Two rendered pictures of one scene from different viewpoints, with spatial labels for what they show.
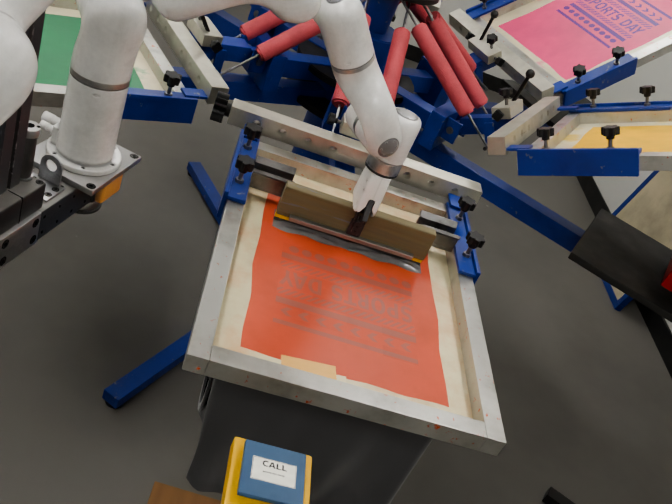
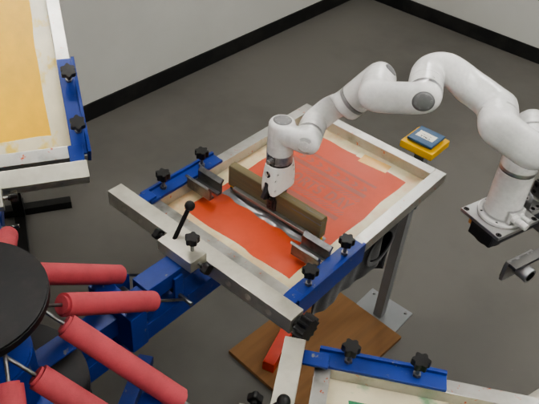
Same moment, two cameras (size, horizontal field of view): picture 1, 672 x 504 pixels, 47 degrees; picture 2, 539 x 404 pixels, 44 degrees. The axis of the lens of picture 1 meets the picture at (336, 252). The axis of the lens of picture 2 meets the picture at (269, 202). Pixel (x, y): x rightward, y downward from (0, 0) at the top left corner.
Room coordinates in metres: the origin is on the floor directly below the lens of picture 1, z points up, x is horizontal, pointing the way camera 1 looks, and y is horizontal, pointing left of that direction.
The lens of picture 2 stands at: (2.48, 1.15, 2.28)
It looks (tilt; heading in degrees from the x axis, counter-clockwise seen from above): 40 degrees down; 230
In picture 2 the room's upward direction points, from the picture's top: 5 degrees clockwise
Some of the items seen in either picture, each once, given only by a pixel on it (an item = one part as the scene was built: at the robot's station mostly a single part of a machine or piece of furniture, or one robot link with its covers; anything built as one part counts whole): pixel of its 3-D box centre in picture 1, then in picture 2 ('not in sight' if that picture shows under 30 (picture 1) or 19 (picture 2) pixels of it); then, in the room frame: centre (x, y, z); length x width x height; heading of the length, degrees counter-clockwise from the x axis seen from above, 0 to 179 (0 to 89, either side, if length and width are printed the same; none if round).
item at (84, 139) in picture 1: (84, 112); (512, 194); (1.10, 0.48, 1.21); 0.16 x 0.13 x 0.15; 86
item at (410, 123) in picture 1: (380, 130); (293, 139); (1.48, 0.02, 1.24); 0.15 x 0.10 x 0.11; 129
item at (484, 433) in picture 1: (350, 271); (301, 191); (1.36, -0.05, 0.97); 0.79 x 0.58 x 0.04; 13
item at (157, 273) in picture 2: not in sight; (166, 273); (1.91, 0.08, 1.02); 0.17 x 0.06 x 0.05; 13
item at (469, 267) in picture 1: (457, 244); (183, 183); (1.66, -0.26, 0.97); 0.30 x 0.05 x 0.07; 13
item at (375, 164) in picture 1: (384, 159); (277, 155); (1.50, -0.01, 1.18); 0.09 x 0.07 x 0.03; 13
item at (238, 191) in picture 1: (240, 173); (325, 275); (1.54, 0.28, 0.97); 0.30 x 0.05 x 0.07; 13
